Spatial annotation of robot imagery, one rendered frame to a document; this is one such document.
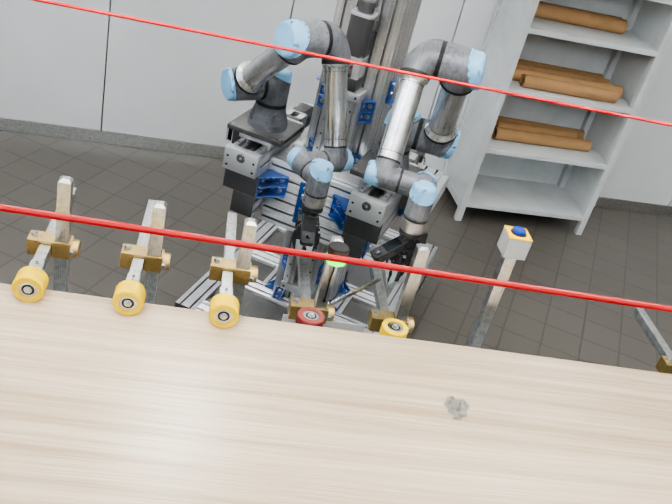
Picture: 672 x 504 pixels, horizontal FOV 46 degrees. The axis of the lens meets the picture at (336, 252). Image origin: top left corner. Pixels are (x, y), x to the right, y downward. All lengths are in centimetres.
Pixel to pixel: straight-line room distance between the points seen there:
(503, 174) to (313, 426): 379
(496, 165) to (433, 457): 368
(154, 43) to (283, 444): 327
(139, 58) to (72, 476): 337
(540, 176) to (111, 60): 290
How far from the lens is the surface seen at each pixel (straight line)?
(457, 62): 242
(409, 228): 230
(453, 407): 208
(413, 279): 231
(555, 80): 488
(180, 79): 483
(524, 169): 553
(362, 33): 283
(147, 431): 184
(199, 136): 497
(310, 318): 223
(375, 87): 297
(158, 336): 208
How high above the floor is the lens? 222
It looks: 31 degrees down
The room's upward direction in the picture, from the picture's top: 15 degrees clockwise
